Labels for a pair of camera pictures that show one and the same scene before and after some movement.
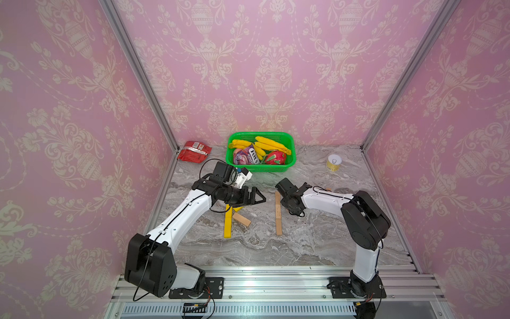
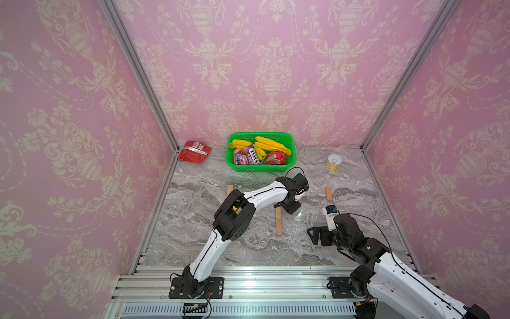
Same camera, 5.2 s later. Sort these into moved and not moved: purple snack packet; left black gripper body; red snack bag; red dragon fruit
Moved: left black gripper body
Not moved: red snack bag; purple snack packet; red dragon fruit
